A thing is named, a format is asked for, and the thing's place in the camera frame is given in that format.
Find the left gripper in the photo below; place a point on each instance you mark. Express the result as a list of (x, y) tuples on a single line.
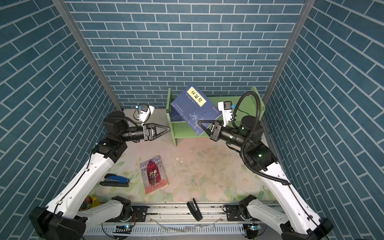
[(148, 132)]

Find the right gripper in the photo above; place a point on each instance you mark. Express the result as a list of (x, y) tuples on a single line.
[(215, 132)]

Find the blue book yellow label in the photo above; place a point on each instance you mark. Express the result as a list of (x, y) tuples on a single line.
[(175, 116), (194, 106)]

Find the red illustrated book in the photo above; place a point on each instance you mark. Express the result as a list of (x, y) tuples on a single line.
[(153, 174)]

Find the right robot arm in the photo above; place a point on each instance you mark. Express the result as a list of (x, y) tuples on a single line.
[(298, 221)]

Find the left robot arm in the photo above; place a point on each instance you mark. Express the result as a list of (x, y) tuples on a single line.
[(61, 218)]

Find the blue black stapler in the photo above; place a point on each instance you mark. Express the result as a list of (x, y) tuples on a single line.
[(111, 180)]

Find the yellow pen holder cup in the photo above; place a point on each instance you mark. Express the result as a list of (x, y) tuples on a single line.
[(89, 202)]

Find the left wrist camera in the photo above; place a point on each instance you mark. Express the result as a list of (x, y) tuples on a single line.
[(143, 113)]

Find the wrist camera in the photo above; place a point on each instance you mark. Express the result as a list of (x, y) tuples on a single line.
[(226, 109), (143, 113)]

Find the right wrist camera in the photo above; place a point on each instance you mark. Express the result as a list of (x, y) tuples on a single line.
[(226, 109)]

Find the black clip on rail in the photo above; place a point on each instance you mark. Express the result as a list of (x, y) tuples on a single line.
[(194, 210)]

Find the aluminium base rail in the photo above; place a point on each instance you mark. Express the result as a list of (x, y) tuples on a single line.
[(174, 219)]

